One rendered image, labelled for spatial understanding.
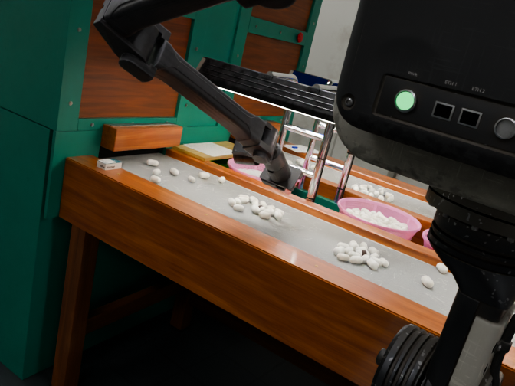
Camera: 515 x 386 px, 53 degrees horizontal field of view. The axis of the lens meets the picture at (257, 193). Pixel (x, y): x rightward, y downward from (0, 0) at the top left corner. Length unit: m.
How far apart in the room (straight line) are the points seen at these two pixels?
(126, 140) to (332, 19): 2.30
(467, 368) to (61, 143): 1.22
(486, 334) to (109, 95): 1.29
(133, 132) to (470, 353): 1.25
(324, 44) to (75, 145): 2.39
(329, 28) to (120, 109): 2.23
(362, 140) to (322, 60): 3.14
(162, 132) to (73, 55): 0.39
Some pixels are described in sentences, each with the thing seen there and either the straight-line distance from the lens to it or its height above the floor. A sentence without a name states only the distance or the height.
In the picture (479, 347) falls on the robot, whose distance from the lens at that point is 0.59.
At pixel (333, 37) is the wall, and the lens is 3.62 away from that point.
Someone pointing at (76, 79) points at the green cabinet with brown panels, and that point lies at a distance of 1.52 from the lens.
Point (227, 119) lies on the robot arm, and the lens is 1.14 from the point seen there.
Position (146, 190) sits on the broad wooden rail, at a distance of 1.38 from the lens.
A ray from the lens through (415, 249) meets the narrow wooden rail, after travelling 1.46.
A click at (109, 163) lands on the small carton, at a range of 1.49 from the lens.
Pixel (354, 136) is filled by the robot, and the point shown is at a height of 1.14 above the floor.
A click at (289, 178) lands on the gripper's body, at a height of 0.88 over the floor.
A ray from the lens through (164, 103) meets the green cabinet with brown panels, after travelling 1.80.
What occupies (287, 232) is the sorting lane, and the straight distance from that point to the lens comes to 1.37.
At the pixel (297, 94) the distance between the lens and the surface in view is 1.42.
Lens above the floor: 1.21
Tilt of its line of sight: 17 degrees down
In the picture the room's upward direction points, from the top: 13 degrees clockwise
